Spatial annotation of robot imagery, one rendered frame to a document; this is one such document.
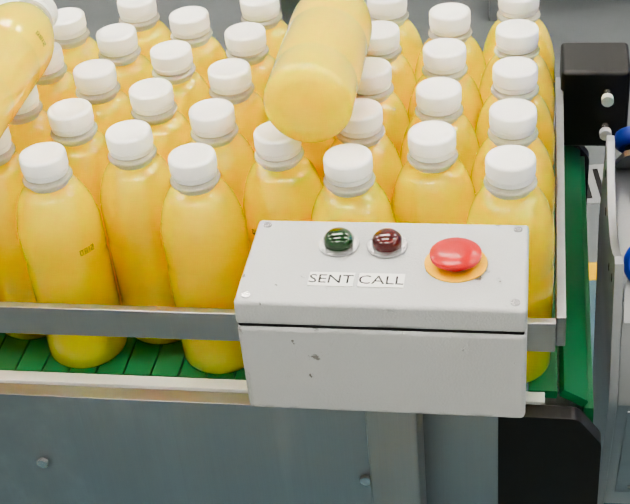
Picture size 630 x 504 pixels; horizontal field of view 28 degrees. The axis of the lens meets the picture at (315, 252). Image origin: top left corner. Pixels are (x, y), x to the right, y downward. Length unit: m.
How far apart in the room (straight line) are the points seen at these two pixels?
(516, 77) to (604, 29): 2.57
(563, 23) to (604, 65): 2.35
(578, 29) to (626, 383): 2.56
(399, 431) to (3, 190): 0.40
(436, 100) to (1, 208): 0.38
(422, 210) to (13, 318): 0.37
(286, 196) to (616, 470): 0.47
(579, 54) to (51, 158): 0.58
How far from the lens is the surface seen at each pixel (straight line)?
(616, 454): 1.27
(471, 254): 0.87
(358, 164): 0.98
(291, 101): 0.99
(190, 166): 1.00
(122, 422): 1.13
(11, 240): 1.13
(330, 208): 0.99
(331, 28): 1.03
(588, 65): 1.33
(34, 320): 1.11
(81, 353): 1.13
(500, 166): 0.97
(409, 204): 1.02
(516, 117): 1.03
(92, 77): 1.16
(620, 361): 1.15
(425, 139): 1.00
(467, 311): 0.84
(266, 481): 1.15
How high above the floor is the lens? 1.63
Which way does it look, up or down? 36 degrees down
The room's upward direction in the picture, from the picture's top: 6 degrees counter-clockwise
